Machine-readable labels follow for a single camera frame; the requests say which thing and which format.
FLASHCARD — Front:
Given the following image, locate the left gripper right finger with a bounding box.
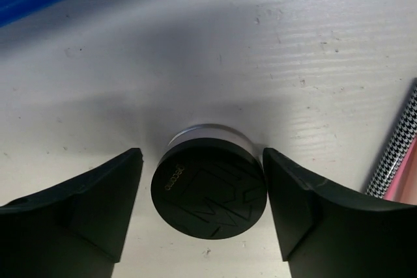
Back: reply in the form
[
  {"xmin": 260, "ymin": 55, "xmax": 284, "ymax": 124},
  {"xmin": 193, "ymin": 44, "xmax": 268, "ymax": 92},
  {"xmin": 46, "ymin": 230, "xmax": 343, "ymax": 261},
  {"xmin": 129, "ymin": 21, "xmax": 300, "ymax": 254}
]
[{"xmin": 263, "ymin": 148, "xmax": 416, "ymax": 277}]

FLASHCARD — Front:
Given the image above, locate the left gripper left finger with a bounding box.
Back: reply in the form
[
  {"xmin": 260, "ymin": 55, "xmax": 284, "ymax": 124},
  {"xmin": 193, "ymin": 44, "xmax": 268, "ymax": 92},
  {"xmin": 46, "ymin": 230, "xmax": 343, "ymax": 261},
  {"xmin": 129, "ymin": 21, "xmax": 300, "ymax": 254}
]
[{"xmin": 1, "ymin": 148, "xmax": 143, "ymax": 277}]

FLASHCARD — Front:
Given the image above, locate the black round jar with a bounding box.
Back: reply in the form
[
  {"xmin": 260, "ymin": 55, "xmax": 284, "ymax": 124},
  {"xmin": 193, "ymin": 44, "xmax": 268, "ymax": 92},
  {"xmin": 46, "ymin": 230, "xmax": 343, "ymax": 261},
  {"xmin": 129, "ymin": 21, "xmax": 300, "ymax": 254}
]
[{"xmin": 151, "ymin": 124, "xmax": 267, "ymax": 240}]

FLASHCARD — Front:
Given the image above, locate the houndstooth pattern pencil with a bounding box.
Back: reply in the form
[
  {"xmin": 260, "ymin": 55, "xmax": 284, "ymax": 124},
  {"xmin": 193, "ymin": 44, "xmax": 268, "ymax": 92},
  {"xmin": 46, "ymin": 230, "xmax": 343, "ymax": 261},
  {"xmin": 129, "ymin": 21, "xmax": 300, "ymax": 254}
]
[{"xmin": 365, "ymin": 78, "xmax": 416, "ymax": 199}]

